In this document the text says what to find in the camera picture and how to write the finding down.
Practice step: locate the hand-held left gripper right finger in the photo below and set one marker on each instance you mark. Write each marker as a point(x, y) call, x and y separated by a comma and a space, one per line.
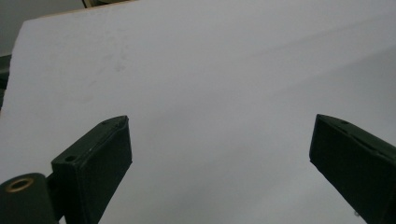
point(358, 168)

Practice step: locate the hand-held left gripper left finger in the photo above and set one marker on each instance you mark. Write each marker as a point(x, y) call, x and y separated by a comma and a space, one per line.
point(93, 168)

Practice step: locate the white foam board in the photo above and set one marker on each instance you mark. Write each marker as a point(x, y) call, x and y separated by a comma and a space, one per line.
point(218, 77)

